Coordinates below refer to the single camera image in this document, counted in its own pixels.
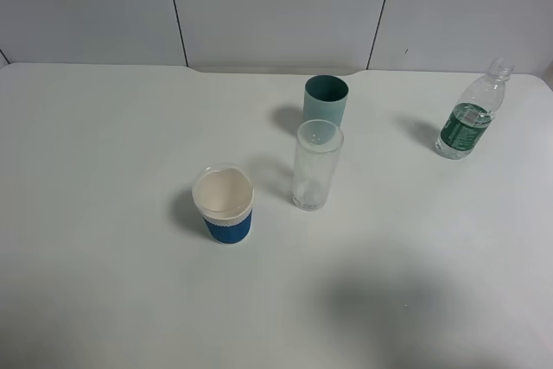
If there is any teal plastic cup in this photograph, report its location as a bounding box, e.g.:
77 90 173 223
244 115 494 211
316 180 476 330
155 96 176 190
303 75 349 126

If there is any clear bottle with green label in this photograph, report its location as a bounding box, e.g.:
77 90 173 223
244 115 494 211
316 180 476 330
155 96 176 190
435 58 514 160

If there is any blue and white paper cup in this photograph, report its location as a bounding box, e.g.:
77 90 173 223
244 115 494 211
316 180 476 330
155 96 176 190
191 163 255 245

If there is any tall clear glass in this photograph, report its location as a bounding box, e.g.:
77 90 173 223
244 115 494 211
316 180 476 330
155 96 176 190
292 119 344 211

